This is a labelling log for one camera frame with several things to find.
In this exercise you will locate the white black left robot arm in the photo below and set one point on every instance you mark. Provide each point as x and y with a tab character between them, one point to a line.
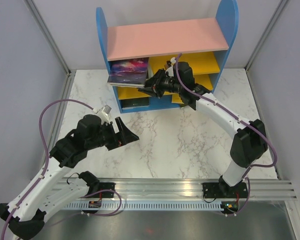
27	214

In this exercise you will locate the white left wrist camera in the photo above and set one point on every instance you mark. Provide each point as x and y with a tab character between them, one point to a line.
103	113

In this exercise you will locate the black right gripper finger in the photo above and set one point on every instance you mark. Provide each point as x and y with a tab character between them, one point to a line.
149	91
154	80

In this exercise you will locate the yellow Little Prince book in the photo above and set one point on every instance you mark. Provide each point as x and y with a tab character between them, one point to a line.
176	99

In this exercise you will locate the teal ocean cover book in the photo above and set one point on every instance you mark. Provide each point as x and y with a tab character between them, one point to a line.
127	104

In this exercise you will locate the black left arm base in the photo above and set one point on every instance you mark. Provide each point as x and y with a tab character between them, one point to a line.
102	190

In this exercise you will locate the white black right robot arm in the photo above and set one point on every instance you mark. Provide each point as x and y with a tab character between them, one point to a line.
248	137

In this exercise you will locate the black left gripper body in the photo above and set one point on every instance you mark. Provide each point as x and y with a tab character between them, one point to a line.
106	136

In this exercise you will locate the purple Robinson Crusoe book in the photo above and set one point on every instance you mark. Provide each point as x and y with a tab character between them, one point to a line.
129	72

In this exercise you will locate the blue pink yellow shelf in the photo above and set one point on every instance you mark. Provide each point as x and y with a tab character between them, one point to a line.
204	43

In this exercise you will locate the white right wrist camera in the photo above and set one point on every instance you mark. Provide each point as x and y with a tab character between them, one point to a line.
169	67

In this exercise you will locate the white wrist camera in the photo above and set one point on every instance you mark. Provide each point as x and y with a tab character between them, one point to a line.
169	67
103	113

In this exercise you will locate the light blue slotted cable duct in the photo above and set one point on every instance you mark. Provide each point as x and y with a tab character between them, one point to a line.
142	205

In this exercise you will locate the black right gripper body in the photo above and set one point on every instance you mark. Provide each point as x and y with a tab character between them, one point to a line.
169	84

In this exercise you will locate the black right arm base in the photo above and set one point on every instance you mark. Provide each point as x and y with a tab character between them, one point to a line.
221	190

